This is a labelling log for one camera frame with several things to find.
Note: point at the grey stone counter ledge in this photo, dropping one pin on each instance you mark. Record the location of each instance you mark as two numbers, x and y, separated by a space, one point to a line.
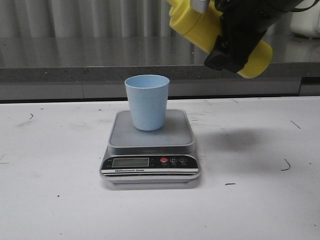
65 69

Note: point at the white appliance in background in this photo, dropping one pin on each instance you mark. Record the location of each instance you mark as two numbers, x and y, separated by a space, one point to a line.
306 23

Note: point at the light blue plastic cup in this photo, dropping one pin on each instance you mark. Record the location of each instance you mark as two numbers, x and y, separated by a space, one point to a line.
147 98

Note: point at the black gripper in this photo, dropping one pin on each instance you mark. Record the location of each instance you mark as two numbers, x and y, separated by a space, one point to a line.
239 47

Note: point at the yellow squeeze bottle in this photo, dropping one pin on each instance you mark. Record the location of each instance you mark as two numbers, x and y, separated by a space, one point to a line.
200 28

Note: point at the silver digital kitchen scale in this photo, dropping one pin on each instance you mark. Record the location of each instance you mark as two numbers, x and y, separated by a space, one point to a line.
167 155

